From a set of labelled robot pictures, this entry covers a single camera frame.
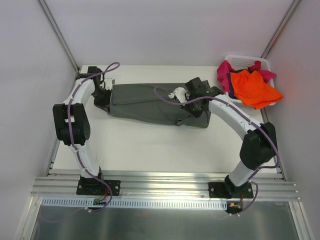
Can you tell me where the left small circuit board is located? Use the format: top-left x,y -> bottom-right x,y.
93,198 -> 107,206

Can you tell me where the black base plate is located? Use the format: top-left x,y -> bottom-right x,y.
76,178 -> 121,196
208,181 -> 254,199

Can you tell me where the white plastic laundry basket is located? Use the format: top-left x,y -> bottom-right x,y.
224,55 -> 275,110

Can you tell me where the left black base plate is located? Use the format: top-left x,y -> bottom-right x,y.
76,178 -> 121,196

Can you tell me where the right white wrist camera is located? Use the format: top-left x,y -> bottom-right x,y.
168,87 -> 189,104

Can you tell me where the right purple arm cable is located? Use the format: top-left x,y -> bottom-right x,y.
153,86 -> 280,217

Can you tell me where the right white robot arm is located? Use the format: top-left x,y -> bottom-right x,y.
184,77 -> 278,199

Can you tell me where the dark grey t-shirt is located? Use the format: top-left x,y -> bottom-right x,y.
108,83 -> 211,128

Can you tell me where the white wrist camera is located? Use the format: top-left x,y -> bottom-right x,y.
101,77 -> 116,91
168,87 -> 189,104

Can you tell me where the orange t-shirt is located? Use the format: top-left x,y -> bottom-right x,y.
230,69 -> 284,110

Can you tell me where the right small circuit board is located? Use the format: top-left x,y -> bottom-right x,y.
229,201 -> 243,209

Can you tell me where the navy blue t-shirt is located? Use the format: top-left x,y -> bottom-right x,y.
226,73 -> 237,100

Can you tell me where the small circuit board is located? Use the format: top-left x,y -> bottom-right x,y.
229,201 -> 243,209
93,198 -> 107,206

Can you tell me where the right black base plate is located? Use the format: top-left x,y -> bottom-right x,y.
208,181 -> 254,199

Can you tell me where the white slotted cable duct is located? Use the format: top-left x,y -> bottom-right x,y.
41,197 -> 227,211

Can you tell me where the aluminium mounting rail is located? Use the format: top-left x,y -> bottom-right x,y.
31,169 -> 302,202

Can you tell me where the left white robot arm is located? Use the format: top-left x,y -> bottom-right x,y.
52,66 -> 111,194

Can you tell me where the magenta t-shirt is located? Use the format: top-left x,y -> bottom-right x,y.
216,60 -> 277,94

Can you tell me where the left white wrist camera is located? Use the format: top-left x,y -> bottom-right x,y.
101,77 -> 116,91

